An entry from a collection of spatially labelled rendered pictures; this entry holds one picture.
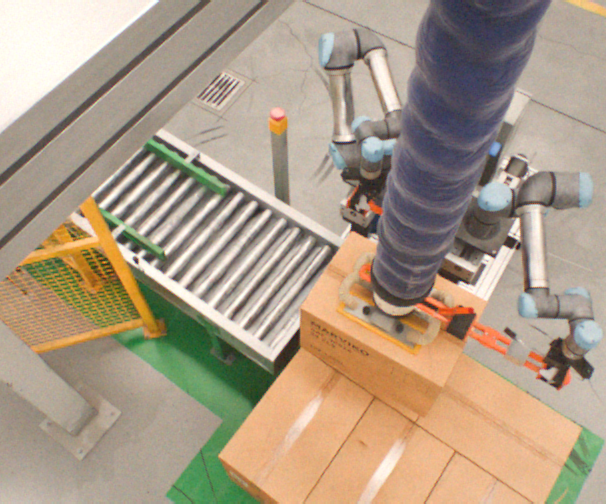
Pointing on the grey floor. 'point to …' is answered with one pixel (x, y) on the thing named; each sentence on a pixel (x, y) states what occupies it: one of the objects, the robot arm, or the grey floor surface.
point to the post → (280, 158)
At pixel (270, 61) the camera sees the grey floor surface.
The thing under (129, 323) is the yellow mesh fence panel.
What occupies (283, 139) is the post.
